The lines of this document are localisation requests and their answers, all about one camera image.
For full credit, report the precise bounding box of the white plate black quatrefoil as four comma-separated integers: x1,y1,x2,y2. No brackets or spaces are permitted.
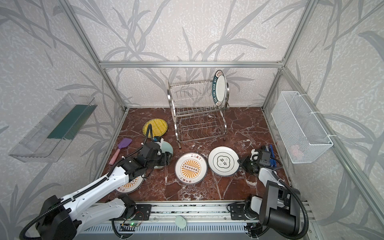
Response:
208,147,240,177

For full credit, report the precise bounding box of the white plate green text rim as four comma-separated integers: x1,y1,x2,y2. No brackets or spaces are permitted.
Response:
212,70,227,107

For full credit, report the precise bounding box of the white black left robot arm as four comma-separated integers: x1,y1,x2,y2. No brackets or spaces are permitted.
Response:
19,138,174,240

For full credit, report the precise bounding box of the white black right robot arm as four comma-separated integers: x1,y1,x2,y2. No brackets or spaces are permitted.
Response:
238,149,309,240

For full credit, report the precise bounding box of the stainless steel dish rack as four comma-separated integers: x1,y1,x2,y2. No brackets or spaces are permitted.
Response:
167,80,229,148

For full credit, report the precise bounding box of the blue clip tool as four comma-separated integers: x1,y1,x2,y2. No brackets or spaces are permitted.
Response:
268,145,277,168

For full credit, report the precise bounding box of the light green flower plate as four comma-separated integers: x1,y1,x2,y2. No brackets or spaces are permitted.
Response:
155,139,174,169

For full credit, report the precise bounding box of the yellow ribbed plate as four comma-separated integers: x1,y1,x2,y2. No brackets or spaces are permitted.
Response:
143,119,168,137

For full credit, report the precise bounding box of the purple pink spatula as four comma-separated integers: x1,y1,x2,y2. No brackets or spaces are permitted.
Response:
109,138,133,166

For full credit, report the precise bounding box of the orange sunburst plate left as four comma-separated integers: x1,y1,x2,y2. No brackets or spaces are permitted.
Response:
115,176,144,194

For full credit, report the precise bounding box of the orange sunburst plate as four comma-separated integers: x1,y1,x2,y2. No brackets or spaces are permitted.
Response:
115,176,144,194
175,153,208,185

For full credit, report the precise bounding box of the orange sunburst plate centre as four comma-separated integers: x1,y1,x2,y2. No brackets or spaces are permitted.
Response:
175,153,208,185

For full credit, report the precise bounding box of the pale green oval puck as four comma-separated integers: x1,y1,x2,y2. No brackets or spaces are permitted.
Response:
175,216,187,230

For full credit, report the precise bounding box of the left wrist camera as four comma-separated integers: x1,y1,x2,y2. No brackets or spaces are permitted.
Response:
152,136,164,145

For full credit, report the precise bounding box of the white wire mesh basket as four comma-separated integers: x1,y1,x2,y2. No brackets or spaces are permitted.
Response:
272,91,333,164

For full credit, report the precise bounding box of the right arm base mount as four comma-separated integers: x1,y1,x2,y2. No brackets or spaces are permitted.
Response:
227,202,250,221

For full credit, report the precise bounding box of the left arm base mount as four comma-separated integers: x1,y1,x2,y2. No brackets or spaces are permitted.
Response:
121,204,152,221

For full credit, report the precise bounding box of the clear plastic wall shelf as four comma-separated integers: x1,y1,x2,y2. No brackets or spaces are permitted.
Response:
9,94,98,163

